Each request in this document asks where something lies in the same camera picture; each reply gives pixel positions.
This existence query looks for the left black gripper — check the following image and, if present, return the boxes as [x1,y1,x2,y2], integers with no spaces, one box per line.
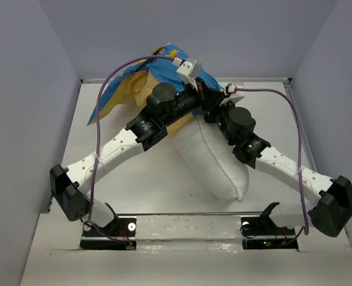
[163,78,226,129]

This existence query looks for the white pillow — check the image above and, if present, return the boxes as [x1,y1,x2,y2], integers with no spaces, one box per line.
[167,114,250,202]

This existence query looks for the yellow pillowcase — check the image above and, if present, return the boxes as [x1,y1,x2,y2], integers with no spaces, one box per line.
[99,43,223,136]

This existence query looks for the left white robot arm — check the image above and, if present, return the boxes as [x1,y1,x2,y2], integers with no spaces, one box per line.
[49,80,225,235]

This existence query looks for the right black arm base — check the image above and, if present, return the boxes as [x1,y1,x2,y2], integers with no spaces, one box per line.
[239,203,298,250]

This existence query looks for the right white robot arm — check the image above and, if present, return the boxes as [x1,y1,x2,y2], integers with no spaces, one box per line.
[204,102,352,237]

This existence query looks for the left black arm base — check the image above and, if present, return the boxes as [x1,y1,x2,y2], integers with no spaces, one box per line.
[79,203,137,251]

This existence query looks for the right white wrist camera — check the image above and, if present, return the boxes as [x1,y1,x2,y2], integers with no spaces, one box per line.
[220,83,245,105]

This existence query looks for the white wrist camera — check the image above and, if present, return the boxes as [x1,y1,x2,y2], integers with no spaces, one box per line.
[220,83,245,105]
[173,57,202,85]

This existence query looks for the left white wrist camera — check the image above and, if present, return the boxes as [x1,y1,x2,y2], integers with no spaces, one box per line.
[173,57,202,85]

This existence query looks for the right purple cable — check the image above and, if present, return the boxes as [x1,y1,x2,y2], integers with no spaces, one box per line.
[235,87,310,247]

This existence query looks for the aluminium table frame rail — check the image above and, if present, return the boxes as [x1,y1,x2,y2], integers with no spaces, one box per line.
[80,77,292,84]

